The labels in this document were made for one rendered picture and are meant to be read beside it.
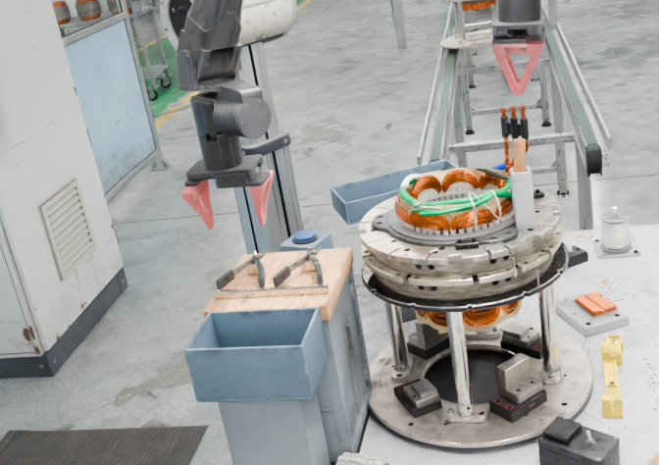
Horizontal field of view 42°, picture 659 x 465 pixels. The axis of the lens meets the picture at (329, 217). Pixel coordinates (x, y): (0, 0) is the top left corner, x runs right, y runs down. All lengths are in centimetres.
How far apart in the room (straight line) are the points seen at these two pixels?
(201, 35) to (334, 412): 58
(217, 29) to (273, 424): 55
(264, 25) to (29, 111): 206
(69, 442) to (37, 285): 68
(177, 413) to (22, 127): 126
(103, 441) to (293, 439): 186
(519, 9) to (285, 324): 54
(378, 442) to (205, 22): 70
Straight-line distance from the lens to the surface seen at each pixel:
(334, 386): 128
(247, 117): 115
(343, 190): 168
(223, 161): 123
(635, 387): 150
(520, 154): 126
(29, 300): 345
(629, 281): 183
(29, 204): 347
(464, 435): 137
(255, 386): 117
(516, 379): 140
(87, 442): 307
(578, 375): 149
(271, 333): 125
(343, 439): 133
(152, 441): 296
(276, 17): 162
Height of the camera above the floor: 161
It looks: 21 degrees down
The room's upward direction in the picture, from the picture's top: 10 degrees counter-clockwise
